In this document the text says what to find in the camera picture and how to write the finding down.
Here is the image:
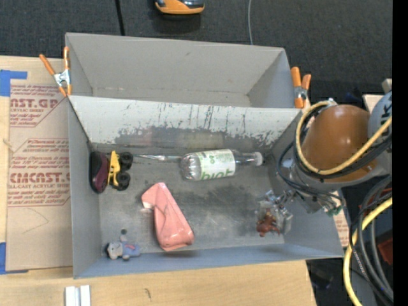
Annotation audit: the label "red-brown toy animal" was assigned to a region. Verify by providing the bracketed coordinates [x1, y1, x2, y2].
[256, 212, 281, 238]

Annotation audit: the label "pink cloth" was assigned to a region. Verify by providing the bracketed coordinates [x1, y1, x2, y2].
[141, 182, 195, 252]

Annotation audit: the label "clear plastic stick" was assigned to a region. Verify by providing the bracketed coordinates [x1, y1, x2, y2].
[133, 153, 183, 163]

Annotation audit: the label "dark maroon oval object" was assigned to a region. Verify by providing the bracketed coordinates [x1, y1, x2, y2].
[89, 151, 111, 194]

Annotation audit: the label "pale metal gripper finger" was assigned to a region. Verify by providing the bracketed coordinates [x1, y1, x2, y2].
[273, 207, 294, 235]
[257, 189, 279, 219]

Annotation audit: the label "brown cardboard board red print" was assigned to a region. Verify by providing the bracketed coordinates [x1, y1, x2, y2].
[0, 55, 74, 272]

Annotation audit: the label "yellow toy truck black wheels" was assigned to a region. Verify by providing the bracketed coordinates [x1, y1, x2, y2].
[107, 150, 135, 192]

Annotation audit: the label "grey metal bin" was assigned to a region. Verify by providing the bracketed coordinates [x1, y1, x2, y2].
[64, 33, 346, 279]

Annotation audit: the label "clear plastic bottle green label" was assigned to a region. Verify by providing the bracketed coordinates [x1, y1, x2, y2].
[180, 148, 265, 182]

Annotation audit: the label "blue and grey toy animal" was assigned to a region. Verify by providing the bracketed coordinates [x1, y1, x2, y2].
[105, 229, 142, 261]

